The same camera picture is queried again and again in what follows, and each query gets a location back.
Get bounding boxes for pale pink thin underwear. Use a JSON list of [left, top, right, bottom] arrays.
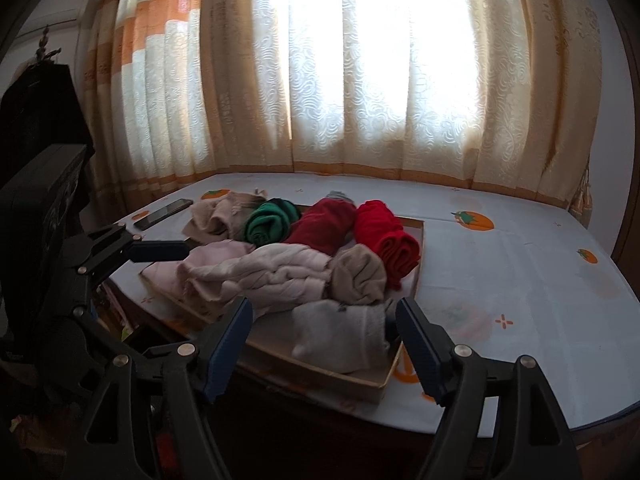
[[182, 191, 267, 244]]

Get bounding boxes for green and black underwear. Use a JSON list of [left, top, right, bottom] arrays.
[[243, 198, 302, 247]]

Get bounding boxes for light pink quilted garment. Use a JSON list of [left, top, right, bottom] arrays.
[[141, 240, 331, 321]]

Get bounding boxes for beige brown underwear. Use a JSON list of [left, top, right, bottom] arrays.
[[329, 244, 387, 306]]

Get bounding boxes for bright red underwear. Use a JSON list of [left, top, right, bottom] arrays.
[[354, 200, 421, 290]]

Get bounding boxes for dark red underwear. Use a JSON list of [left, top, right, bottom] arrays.
[[285, 198, 357, 256]]

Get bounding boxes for black smartphone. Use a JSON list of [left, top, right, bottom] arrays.
[[134, 198, 194, 231]]

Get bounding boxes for white persimmon print tablecloth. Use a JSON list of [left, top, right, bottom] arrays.
[[106, 171, 640, 436]]

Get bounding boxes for shallow cardboard box lid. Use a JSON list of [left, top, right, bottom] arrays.
[[140, 238, 421, 403]]

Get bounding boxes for black hanging clothes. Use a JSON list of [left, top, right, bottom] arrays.
[[0, 63, 94, 184]]

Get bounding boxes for orange and cream curtain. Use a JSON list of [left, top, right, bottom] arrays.
[[84, 0, 602, 218]]

